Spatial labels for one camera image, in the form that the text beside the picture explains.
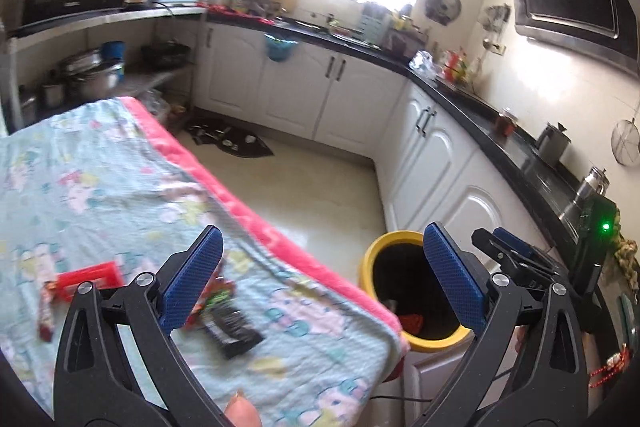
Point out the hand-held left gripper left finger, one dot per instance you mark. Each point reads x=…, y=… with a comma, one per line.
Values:
x=192, y=277

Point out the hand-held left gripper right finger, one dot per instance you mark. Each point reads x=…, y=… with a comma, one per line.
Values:
x=455, y=277

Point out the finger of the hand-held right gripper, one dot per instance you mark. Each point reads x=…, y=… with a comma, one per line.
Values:
x=492, y=247
x=520, y=247

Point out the colourful snack wrapper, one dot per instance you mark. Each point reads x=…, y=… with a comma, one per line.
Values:
x=217, y=294

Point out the dark brown snack wrapper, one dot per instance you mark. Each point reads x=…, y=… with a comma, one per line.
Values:
x=232, y=329

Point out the yellow trash bin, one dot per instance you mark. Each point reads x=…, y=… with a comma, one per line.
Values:
x=372, y=267

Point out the person's left hand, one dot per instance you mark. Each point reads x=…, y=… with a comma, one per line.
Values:
x=242, y=414

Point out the shiny steel teapot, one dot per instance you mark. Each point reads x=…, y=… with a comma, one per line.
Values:
x=590, y=189

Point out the pink blanket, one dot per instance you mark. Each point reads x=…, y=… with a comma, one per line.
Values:
x=265, y=232

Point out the grey metal kettle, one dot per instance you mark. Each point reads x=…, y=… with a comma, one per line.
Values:
x=552, y=144

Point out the metal mesh strainer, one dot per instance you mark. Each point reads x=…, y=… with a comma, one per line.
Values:
x=627, y=142

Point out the red bead ornament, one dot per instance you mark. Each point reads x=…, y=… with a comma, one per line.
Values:
x=612, y=362

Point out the glass jar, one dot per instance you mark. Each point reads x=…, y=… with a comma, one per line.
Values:
x=505, y=122

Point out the black kitchen countertop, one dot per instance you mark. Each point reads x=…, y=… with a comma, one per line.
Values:
x=470, y=112

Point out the dark floor mat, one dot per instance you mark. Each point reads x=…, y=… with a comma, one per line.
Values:
x=235, y=142

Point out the printed cartoon blanket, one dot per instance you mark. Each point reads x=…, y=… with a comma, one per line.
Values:
x=100, y=167

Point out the group of condiment bottles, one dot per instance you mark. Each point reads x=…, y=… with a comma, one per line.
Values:
x=460, y=67

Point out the clear plastic bag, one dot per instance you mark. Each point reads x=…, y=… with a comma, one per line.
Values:
x=421, y=64

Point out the large steel pot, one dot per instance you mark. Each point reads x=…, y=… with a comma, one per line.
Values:
x=95, y=77

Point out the black wok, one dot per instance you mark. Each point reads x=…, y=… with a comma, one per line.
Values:
x=165, y=54

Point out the hanging kitchen utensils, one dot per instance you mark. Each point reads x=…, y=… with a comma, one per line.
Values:
x=495, y=19

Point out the small steel pot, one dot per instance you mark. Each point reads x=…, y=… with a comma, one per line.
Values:
x=52, y=94

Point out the blue cup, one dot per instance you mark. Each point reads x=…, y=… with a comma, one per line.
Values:
x=114, y=50

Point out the blue hanging basket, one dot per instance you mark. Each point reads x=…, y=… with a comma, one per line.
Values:
x=280, y=49

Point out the pale blue countertop organizer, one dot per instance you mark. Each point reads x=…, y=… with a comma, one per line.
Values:
x=375, y=22

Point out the steel shelf rack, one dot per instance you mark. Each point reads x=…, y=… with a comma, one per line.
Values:
x=100, y=19

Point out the white wall socket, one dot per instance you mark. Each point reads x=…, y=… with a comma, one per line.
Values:
x=499, y=49

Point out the round wall vent fan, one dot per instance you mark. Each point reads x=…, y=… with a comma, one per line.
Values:
x=442, y=7

